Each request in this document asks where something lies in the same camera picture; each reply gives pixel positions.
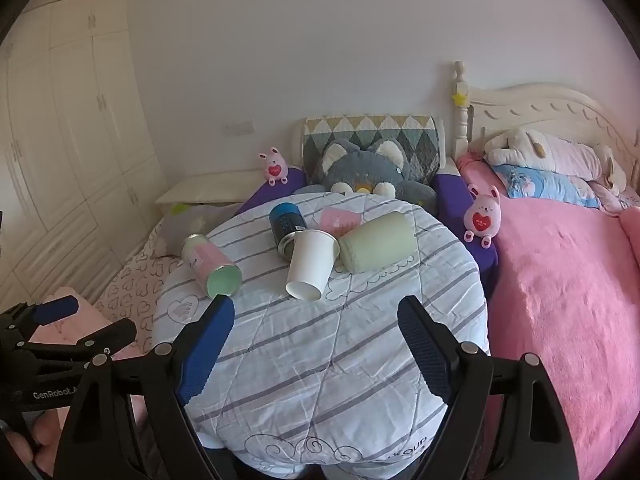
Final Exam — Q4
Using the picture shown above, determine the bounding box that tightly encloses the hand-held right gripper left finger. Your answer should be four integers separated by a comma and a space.
52, 295, 236, 480

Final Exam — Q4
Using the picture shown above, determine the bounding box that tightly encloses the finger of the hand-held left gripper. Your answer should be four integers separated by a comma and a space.
0, 296, 80, 347
25, 318, 137, 367

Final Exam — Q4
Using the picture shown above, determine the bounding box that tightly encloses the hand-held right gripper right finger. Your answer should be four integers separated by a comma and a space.
397, 295, 581, 480

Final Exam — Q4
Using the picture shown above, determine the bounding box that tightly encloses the white paper cup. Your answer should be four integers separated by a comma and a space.
285, 229, 338, 302

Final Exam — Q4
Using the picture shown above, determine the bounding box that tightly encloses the pink and green cup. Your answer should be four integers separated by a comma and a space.
181, 233, 243, 297

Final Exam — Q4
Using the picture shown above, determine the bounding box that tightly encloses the pale green cup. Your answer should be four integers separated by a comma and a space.
337, 211, 417, 272

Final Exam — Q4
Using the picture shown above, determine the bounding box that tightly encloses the person's left hand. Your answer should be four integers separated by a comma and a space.
0, 407, 66, 473

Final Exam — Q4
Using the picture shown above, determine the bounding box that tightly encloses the light pink mat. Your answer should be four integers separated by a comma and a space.
27, 286, 151, 441

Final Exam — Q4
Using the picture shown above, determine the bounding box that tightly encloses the heart print sheet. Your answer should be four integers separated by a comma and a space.
95, 220, 186, 356

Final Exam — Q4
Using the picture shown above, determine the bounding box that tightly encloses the striped white quilt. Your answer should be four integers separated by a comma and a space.
150, 191, 491, 472

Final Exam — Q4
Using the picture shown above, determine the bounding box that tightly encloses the grey bag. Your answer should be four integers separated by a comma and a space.
160, 205, 221, 256

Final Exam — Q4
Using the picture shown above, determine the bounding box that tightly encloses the pink bunny plush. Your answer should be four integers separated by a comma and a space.
462, 183, 502, 250
258, 147, 290, 186

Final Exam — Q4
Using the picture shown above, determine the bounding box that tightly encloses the pink fleece blanket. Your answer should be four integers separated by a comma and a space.
457, 155, 640, 480

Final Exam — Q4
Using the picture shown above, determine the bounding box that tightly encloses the blue and black can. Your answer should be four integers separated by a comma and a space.
269, 202, 308, 261

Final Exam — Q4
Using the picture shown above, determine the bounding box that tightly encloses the pink card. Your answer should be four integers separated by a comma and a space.
318, 206, 365, 237

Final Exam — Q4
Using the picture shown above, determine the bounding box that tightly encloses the white nightstand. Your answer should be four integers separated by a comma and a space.
155, 169, 273, 207

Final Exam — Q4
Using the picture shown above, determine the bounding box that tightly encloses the grey plush cat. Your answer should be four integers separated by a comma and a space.
305, 139, 438, 216

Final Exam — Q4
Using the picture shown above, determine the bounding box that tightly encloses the cream wardrobe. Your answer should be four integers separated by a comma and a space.
0, 0, 168, 311

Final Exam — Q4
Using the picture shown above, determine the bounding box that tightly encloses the blue printed pillow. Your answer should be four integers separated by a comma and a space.
492, 162, 603, 209

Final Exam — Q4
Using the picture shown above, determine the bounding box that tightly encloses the diamond patterned cushion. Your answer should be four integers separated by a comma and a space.
301, 115, 446, 187

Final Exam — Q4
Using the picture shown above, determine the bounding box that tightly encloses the white plush dog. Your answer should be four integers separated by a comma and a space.
482, 129, 628, 194

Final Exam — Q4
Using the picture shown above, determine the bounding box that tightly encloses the pink floral pillow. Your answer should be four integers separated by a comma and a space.
590, 180, 640, 216

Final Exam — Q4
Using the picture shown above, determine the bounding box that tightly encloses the white carved bed headboard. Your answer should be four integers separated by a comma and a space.
452, 60, 640, 201

